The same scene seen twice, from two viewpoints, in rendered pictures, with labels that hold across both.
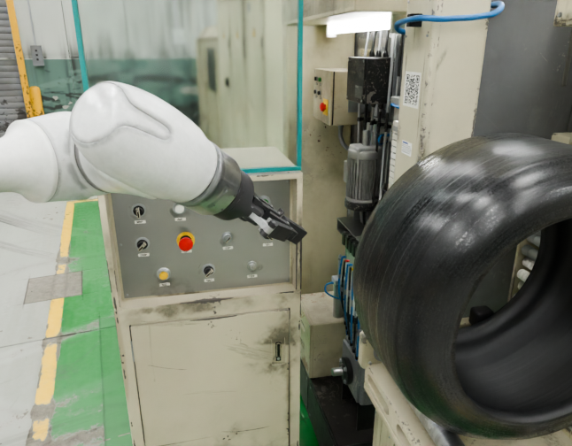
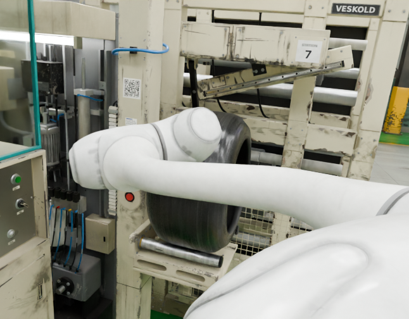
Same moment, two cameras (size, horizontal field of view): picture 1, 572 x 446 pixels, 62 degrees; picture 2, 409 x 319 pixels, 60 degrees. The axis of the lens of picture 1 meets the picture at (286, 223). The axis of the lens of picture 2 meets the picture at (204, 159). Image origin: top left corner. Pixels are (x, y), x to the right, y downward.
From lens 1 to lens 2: 79 cm
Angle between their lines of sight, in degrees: 58
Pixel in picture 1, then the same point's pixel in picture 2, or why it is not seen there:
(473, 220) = (226, 149)
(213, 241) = not seen: outside the picture
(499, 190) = (229, 135)
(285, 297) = (41, 247)
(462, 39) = (156, 61)
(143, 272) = not seen: outside the picture
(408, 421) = (182, 264)
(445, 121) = (152, 105)
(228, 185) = not seen: hidden behind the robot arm
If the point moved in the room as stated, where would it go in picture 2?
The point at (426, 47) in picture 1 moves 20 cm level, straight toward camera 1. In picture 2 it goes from (144, 66) to (178, 71)
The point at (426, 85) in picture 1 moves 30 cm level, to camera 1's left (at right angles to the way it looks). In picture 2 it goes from (146, 86) to (83, 90)
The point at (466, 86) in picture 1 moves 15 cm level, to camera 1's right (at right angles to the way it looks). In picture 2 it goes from (157, 85) to (178, 84)
